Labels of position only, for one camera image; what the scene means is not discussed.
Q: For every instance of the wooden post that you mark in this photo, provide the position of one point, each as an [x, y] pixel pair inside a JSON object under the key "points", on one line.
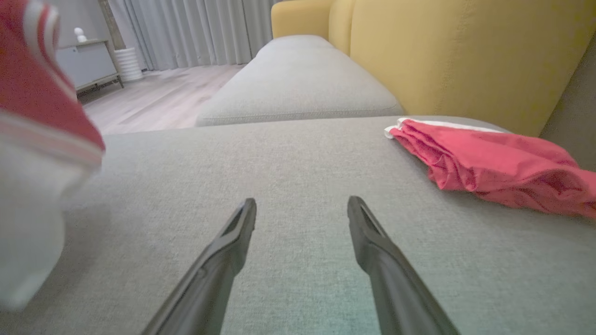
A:
{"points": [[112, 25]]}

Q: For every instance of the white round figurine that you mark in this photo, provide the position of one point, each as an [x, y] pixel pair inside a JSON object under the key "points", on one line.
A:
{"points": [[80, 35]]}

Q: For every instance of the narrow yellow sofa back cushion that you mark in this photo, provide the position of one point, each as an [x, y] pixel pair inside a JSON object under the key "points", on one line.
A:
{"points": [[341, 23]]}

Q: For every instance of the wide yellow sofa back cushion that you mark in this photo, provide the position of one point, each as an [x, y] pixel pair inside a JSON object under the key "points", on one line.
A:
{"points": [[465, 60]]}

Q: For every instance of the red white sports shorts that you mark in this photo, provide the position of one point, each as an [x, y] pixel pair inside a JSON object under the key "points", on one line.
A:
{"points": [[503, 167]]}

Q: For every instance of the red white basketball jersey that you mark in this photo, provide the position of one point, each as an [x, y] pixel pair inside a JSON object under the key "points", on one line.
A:
{"points": [[32, 93]]}

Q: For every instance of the dark grey sofa pillow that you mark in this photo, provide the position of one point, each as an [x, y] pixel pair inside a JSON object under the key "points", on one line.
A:
{"points": [[575, 116]]}

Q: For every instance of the large grey sofa seat cushion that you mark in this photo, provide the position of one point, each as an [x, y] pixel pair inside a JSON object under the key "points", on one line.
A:
{"points": [[298, 167]]}

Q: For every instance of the white ribbed cylinder basket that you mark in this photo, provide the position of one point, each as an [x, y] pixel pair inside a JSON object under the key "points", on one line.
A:
{"points": [[128, 65]]}

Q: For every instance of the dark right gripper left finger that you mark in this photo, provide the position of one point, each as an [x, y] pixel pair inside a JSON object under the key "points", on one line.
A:
{"points": [[214, 279]]}

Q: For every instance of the yellow sofa end cushion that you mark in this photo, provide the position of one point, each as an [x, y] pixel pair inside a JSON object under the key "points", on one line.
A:
{"points": [[300, 18]]}

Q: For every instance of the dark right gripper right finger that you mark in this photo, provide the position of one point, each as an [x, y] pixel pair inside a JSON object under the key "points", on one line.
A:
{"points": [[391, 279]]}

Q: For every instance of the grey low cabinet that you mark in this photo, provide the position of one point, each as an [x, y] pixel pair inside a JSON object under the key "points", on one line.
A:
{"points": [[86, 63]]}

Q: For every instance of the grey pleated curtain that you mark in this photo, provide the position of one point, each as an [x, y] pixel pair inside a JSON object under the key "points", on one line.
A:
{"points": [[200, 28]]}

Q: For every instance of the small grey sofa seat cushion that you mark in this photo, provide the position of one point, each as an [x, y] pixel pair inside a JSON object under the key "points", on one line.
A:
{"points": [[298, 79]]}

